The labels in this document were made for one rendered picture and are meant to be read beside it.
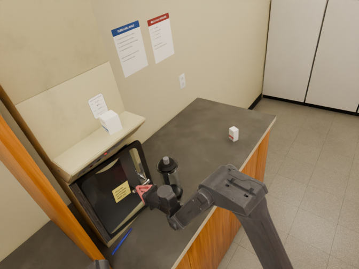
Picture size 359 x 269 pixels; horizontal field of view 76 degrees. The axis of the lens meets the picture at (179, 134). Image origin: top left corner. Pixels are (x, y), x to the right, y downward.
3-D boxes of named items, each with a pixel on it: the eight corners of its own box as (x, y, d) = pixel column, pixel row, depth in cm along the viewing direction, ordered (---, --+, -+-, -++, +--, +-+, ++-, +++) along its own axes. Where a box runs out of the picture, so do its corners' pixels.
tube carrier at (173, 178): (160, 190, 128) (152, 163, 115) (177, 181, 131) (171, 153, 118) (169, 204, 120) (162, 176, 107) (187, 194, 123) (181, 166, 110)
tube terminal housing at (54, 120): (78, 222, 120) (-18, 88, 73) (124, 180, 139) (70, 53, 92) (108, 248, 106) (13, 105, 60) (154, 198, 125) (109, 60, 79)
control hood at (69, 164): (63, 181, 78) (49, 160, 72) (132, 129, 97) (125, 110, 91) (83, 196, 72) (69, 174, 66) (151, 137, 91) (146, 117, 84)
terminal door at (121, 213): (107, 241, 104) (69, 183, 79) (156, 197, 119) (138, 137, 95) (108, 242, 103) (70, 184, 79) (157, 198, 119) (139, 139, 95)
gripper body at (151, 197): (153, 182, 93) (166, 190, 89) (158, 197, 99) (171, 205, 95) (142, 194, 89) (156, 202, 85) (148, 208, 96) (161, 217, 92)
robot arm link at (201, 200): (214, 207, 47) (244, 176, 53) (195, 186, 49) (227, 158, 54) (174, 236, 83) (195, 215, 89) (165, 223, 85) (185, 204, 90)
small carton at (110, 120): (103, 129, 81) (98, 116, 78) (116, 123, 84) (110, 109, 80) (110, 135, 78) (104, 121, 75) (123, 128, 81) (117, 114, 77)
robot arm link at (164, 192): (176, 232, 82) (193, 216, 86) (171, 214, 75) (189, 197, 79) (156, 213, 90) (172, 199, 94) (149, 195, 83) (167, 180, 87)
